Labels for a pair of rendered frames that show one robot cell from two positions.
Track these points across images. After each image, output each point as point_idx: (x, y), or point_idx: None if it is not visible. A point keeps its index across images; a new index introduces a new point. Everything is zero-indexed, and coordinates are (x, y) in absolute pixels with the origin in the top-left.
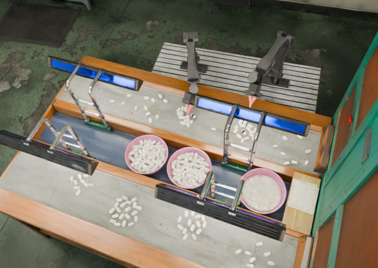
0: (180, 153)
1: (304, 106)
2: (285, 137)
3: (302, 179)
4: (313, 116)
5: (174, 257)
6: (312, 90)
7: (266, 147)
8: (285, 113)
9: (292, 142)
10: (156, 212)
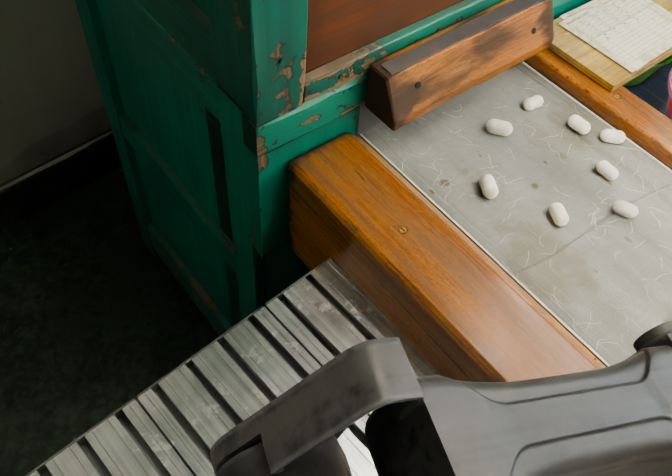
0: None
1: (307, 344)
2: (559, 210)
3: (599, 57)
4: (367, 209)
5: None
6: (182, 402)
7: (660, 231)
8: (488, 298)
9: (530, 190)
10: None
